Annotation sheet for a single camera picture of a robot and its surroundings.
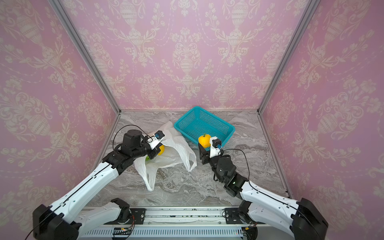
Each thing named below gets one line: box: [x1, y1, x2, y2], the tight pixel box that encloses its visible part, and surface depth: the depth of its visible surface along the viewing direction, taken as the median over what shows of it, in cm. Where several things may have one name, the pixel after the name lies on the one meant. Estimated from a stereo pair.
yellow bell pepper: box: [198, 133, 211, 148], surface depth 71 cm
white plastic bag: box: [133, 121, 198, 192], surface depth 81 cm
